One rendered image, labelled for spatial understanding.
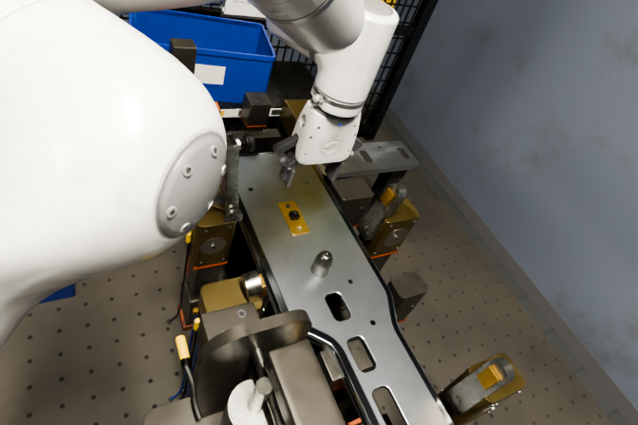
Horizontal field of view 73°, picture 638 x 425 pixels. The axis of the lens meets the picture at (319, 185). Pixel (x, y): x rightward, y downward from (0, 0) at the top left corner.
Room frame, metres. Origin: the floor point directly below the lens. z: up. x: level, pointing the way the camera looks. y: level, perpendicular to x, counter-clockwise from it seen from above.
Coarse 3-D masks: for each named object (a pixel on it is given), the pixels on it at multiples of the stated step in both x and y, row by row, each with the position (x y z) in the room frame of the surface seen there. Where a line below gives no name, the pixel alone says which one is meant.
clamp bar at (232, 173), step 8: (232, 136) 0.51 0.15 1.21; (248, 136) 0.51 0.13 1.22; (232, 144) 0.48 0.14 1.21; (240, 144) 0.50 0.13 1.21; (248, 144) 0.50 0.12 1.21; (232, 152) 0.48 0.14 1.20; (232, 160) 0.48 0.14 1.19; (232, 168) 0.49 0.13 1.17; (224, 176) 0.48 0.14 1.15; (232, 176) 0.49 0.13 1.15; (224, 184) 0.49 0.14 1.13; (232, 184) 0.49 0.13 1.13; (224, 192) 0.49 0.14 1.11; (232, 192) 0.49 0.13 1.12; (224, 200) 0.49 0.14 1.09; (232, 200) 0.49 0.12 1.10; (232, 208) 0.49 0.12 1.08
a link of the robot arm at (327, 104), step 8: (312, 88) 0.58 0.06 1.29; (312, 96) 0.59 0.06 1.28; (320, 96) 0.57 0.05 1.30; (320, 104) 0.57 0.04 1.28; (328, 104) 0.56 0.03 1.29; (336, 104) 0.56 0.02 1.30; (344, 104) 0.56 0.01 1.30; (352, 104) 0.57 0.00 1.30; (360, 104) 0.58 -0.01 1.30; (328, 112) 0.56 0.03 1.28; (336, 112) 0.56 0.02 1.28; (344, 112) 0.56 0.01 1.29; (352, 112) 0.57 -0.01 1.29; (360, 112) 0.59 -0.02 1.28
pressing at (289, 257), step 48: (240, 192) 0.61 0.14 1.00; (288, 192) 0.66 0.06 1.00; (288, 240) 0.54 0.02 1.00; (336, 240) 0.58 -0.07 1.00; (288, 288) 0.44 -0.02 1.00; (336, 288) 0.48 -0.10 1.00; (384, 288) 0.52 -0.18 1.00; (336, 336) 0.39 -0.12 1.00; (384, 336) 0.42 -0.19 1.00; (384, 384) 0.34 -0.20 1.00
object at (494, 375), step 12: (492, 360) 0.39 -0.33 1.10; (504, 360) 0.39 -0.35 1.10; (480, 372) 0.37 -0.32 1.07; (492, 372) 0.37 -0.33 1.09; (504, 372) 0.37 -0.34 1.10; (468, 384) 0.37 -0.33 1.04; (480, 384) 0.37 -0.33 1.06; (492, 384) 0.36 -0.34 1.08; (504, 384) 0.36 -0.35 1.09; (444, 396) 0.37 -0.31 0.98; (456, 396) 0.36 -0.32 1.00; (468, 396) 0.36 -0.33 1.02; (480, 396) 0.36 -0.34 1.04; (456, 408) 0.35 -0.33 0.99; (468, 408) 0.35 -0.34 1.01
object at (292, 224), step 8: (280, 208) 0.61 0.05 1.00; (288, 208) 0.62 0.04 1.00; (296, 208) 0.62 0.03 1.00; (288, 216) 0.59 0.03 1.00; (296, 216) 0.59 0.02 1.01; (288, 224) 0.57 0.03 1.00; (296, 224) 0.58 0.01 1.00; (304, 224) 0.59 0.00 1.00; (296, 232) 0.56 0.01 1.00; (304, 232) 0.57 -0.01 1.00
